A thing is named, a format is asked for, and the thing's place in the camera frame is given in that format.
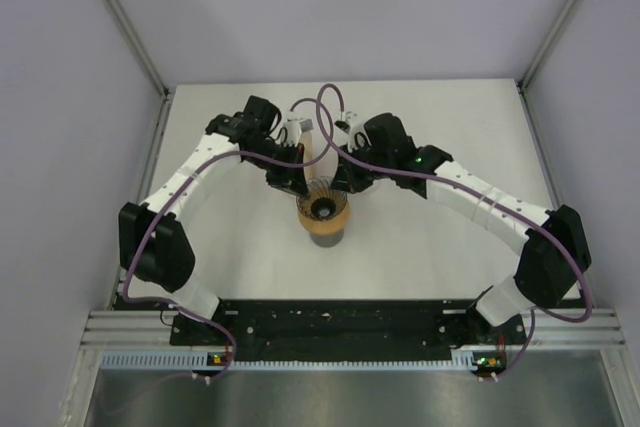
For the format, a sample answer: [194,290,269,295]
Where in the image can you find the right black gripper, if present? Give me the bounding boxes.
[332,141,393,196]

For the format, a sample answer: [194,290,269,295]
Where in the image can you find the grey slotted cable duct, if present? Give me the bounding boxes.
[102,345,501,372]

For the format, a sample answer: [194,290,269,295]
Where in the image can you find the orange coffee filter box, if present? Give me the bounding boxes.
[300,131,315,182]

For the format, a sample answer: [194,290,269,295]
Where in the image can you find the aluminium frame post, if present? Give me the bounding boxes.
[517,0,584,95]
[102,0,170,99]

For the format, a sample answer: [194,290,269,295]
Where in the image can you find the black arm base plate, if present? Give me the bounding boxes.
[169,299,526,362]

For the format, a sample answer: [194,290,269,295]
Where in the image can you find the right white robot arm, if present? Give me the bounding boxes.
[332,113,592,343]

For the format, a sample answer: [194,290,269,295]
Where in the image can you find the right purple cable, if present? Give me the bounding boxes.
[317,84,596,383]

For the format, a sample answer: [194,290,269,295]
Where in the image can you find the right aluminium frame post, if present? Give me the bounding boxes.
[517,0,584,95]

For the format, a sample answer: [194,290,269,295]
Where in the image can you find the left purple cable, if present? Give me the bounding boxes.
[122,96,334,388]

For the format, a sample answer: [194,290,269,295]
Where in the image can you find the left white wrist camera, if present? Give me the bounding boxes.
[280,118,313,146]

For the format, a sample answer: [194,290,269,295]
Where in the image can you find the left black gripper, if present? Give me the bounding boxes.
[246,140,310,201]

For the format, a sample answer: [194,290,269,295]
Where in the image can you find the ribbed grey glass dripper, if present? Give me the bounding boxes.
[296,177,348,221]

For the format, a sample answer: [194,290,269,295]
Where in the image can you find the aluminium front rail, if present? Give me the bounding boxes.
[80,309,626,350]

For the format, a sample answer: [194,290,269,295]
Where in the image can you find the left aluminium frame post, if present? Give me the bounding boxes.
[102,0,170,99]

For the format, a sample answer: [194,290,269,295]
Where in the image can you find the grey glass carafe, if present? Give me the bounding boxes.
[309,229,344,248]

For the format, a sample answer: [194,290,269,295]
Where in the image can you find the purple cable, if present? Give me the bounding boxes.
[122,96,334,388]
[317,84,596,383]

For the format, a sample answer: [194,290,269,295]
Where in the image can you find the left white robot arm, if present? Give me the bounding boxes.
[118,96,313,344]

